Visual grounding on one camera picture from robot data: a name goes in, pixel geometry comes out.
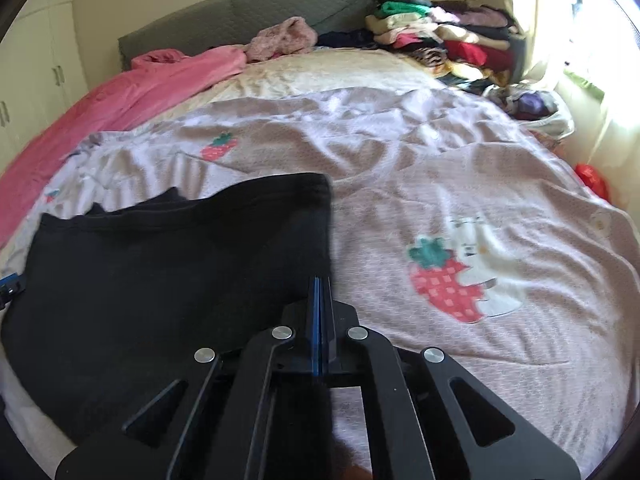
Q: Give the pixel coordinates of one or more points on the green cloth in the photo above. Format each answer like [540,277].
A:
[585,84]

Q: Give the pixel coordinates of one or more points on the grey quilted headboard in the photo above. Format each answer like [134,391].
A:
[225,15]

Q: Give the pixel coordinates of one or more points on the white bag of clothes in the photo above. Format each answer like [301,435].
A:
[555,120]

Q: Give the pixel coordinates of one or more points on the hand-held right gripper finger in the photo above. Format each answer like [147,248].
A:
[326,330]
[315,330]

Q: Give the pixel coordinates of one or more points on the strawberry print lilac blanket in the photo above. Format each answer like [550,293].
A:
[400,185]

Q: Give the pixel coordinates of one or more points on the cream curtain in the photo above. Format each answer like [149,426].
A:
[540,35]

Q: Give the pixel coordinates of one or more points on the black printed t-shirt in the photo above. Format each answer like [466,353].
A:
[175,270]

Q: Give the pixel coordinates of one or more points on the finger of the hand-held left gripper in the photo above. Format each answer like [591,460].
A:
[9,287]

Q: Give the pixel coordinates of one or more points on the pink fluffy garment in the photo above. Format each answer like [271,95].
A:
[280,37]

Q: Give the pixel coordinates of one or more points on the pink blanket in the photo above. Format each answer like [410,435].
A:
[100,105]

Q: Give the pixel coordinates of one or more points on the red bag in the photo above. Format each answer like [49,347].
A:
[592,180]

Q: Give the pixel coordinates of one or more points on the pile of folded clothes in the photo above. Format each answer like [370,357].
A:
[465,50]

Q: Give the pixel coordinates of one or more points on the navy garment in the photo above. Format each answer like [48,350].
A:
[350,37]

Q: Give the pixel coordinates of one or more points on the white wardrobe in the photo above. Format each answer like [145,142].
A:
[35,60]

